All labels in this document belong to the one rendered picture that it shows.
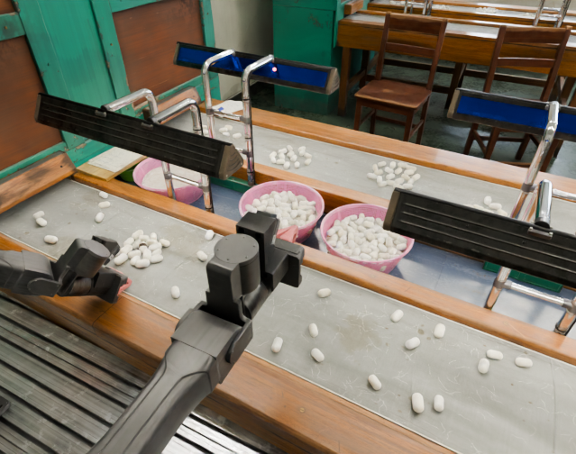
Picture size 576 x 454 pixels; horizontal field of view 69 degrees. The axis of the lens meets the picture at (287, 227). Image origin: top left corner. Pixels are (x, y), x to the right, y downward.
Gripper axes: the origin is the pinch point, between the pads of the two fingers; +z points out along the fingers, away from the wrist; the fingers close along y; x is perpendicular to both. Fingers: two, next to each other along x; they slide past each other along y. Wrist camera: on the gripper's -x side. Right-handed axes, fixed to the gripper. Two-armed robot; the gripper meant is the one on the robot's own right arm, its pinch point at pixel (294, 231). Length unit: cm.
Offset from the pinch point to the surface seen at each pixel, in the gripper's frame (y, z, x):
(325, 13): 105, 278, 24
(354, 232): 1, 45, 33
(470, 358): -36, 15, 33
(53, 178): 94, 20, 26
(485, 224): -28.8, 12.8, -2.3
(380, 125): 50, 280, 105
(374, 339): -15.5, 10.5, 33.3
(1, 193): 96, 4, 23
